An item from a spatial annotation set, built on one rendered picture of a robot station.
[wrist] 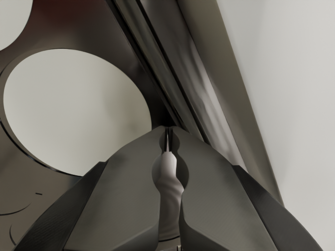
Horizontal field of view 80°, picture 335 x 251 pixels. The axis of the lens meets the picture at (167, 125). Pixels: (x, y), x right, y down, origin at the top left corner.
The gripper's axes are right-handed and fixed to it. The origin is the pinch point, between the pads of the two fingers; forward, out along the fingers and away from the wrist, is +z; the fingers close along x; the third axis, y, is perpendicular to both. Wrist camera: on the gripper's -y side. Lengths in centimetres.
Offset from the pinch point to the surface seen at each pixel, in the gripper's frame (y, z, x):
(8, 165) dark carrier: 4.8, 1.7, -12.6
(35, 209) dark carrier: 10.2, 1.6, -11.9
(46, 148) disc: 3.0, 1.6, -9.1
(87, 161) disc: 4.1, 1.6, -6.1
